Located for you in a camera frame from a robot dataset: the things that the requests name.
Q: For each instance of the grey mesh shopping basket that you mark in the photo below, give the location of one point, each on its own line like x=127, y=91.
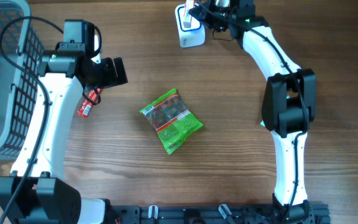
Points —
x=20, y=48

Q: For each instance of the red snack bar wrapper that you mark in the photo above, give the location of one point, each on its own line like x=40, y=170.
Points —
x=87, y=105

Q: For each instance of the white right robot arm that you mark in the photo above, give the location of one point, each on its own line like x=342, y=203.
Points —
x=288, y=106

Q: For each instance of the white barcode scanner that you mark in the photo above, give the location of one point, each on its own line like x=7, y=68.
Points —
x=189, y=37

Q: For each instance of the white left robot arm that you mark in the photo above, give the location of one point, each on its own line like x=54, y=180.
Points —
x=34, y=191

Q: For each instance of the red tissue pack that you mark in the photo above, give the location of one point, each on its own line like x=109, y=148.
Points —
x=187, y=18

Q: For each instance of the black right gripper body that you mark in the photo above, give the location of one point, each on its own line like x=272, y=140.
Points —
x=217, y=17

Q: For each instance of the green candy bag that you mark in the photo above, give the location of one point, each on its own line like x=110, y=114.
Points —
x=171, y=119

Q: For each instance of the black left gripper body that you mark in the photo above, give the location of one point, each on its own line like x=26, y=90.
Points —
x=105, y=74

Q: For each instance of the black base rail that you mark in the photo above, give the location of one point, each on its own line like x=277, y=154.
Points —
x=247, y=214

